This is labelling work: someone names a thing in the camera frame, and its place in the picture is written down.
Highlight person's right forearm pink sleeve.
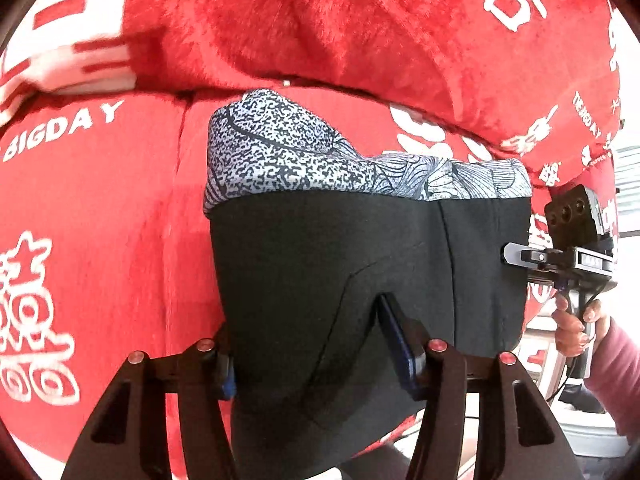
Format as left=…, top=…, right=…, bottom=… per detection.
left=582, top=317, right=640, bottom=442

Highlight black pants with patterned waistband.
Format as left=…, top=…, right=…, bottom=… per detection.
left=202, top=89, right=534, bottom=480

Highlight black cable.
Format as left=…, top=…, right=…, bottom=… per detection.
left=545, top=360, right=583, bottom=404

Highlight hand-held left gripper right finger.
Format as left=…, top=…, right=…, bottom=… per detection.
left=375, top=294, right=586, bottom=480

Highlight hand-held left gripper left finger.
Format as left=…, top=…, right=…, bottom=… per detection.
left=60, top=327, right=237, bottom=480

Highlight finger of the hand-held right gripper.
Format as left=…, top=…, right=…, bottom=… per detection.
left=501, top=241, right=552, bottom=275

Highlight red printed blanket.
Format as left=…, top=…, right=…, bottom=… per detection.
left=0, top=0, right=627, bottom=467

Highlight person's right hand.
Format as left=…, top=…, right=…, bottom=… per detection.
left=551, top=292, right=612, bottom=359

